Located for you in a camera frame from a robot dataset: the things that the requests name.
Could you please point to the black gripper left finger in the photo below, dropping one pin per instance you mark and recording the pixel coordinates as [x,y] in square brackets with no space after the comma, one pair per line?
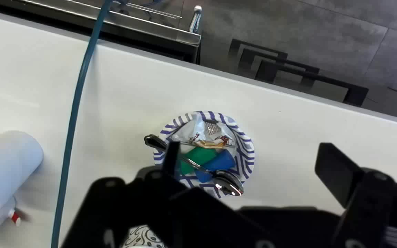
[130,207]

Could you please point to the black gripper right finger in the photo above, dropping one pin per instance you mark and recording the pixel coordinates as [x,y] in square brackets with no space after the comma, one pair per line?
[378,207]

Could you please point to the green packet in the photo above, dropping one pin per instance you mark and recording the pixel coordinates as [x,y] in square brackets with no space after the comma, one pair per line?
[200,159]

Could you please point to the blue packet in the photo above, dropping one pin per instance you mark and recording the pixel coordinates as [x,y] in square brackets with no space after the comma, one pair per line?
[220,164]

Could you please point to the silver foil packet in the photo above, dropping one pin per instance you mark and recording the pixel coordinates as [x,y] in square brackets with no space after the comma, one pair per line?
[203,131]

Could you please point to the blue patterned plate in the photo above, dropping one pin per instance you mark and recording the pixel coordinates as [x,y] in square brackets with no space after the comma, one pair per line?
[245,146]

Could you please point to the black metal floor frame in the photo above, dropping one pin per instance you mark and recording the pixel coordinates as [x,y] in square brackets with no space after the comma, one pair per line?
[296,69]

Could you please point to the aluminium frame cart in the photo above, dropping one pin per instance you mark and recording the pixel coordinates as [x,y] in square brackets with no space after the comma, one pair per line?
[152,32]

